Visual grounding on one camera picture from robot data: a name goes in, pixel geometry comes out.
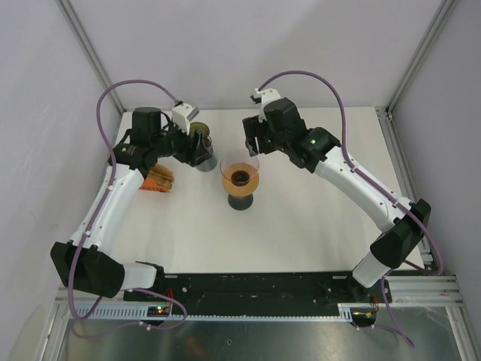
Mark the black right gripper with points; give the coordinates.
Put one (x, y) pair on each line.
(255, 128)

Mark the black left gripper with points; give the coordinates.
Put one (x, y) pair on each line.
(192, 153)

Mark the pink transparent cone dripper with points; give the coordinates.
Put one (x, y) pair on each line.
(235, 156)

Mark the wooden ring dripper holder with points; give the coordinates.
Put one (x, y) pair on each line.
(240, 179)

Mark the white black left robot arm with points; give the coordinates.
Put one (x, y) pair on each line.
(84, 263)

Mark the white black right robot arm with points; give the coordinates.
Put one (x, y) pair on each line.
(402, 223)

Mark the dark glass jar wooden band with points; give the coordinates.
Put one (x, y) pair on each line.
(210, 162)

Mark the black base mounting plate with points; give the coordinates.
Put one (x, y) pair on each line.
(251, 309)

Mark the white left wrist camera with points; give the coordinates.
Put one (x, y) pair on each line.
(182, 115)

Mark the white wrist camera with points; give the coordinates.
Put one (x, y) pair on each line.
(263, 97)
(182, 115)

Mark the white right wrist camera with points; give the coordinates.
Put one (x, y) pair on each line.
(263, 97)

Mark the aluminium corner post left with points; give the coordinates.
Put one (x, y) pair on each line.
(79, 32)

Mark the aluminium corner post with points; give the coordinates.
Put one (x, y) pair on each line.
(79, 32)
(429, 39)

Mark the aluminium corner post right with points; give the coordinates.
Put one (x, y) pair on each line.
(429, 39)

